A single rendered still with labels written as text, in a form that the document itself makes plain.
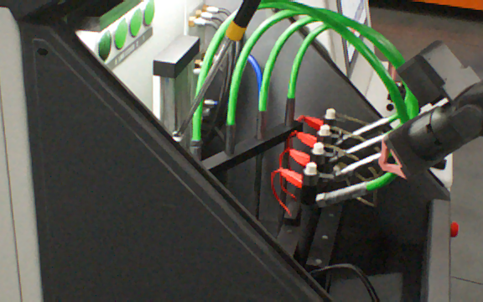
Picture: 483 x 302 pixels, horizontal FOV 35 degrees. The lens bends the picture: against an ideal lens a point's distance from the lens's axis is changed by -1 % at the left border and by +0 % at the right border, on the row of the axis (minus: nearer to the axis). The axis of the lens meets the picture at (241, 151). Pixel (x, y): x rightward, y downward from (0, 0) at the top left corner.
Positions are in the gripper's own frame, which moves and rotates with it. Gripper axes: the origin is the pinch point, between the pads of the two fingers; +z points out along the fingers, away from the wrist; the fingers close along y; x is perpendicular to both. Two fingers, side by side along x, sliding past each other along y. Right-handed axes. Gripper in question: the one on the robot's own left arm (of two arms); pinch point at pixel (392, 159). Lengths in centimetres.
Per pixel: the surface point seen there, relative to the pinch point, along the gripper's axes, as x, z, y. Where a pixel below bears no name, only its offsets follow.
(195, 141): -19.3, 26.9, 13.3
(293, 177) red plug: -5.7, 24.2, 2.2
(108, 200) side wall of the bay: -13.8, 3.0, 38.1
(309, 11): -23.7, -4.1, 1.5
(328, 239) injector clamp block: 6.8, 31.1, -1.0
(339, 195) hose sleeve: 0.7, 8.9, 5.3
